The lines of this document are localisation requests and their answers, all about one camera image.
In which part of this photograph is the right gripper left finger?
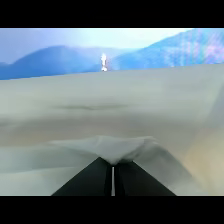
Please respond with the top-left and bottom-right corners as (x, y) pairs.
(51, 156), (113, 197)

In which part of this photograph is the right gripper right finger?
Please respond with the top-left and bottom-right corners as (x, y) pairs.
(114, 160), (177, 197)

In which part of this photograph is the white garment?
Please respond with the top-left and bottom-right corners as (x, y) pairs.
(0, 63), (224, 197)

